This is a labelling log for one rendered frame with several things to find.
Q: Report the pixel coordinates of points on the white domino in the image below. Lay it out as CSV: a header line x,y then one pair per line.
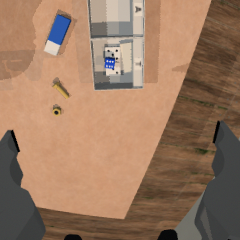
x,y
113,52
127,56

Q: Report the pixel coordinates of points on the blue and white eraser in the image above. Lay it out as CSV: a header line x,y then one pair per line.
x,y
57,34

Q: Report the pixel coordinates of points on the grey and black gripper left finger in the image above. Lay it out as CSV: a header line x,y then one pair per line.
x,y
19,216

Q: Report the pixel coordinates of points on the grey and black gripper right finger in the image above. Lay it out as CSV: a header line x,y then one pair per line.
x,y
218,214

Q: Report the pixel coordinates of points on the yellow hex nut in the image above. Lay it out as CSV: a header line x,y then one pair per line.
x,y
56,111

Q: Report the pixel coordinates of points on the yellow bolt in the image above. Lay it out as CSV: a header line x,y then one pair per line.
x,y
57,86

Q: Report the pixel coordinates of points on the blue die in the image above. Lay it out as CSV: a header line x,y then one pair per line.
x,y
109,62

